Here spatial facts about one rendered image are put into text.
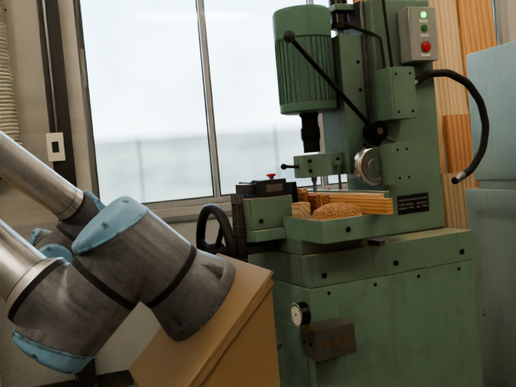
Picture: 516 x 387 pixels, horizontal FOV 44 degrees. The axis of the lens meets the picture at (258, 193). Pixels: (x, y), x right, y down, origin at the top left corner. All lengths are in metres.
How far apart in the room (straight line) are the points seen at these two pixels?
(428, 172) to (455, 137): 1.57
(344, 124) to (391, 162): 0.19
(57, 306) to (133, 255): 0.16
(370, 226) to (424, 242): 0.28
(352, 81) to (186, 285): 0.98
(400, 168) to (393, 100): 0.20
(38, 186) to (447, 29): 2.76
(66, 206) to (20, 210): 1.53
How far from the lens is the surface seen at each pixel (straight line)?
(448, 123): 3.62
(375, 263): 1.84
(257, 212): 1.79
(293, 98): 1.91
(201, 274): 1.24
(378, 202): 1.68
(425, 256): 1.94
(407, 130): 2.03
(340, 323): 1.73
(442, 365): 2.04
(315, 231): 1.65
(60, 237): 1.69
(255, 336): 1.17
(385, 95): 1.93
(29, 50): 3.22
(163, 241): 1.22
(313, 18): 1.93
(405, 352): 1.95
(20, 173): 1.57
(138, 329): 3.28
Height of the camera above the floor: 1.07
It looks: 3 degrees down
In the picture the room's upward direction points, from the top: 5 degrees counter-clockwise
